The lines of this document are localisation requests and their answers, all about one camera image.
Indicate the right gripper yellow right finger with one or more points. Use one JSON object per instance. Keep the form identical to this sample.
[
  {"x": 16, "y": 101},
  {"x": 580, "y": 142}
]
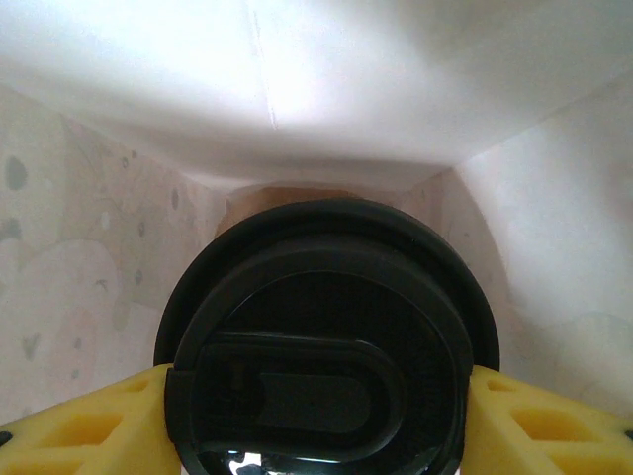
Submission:
[{"x": 554, "y": 435}]

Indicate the black plastic cup lid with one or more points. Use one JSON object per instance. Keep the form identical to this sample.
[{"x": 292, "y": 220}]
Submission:
[{"x": 321, "y": 321}]

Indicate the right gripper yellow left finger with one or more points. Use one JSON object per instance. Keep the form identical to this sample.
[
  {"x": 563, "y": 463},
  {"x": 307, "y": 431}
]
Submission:
[{"x": 74, "y": 435}]

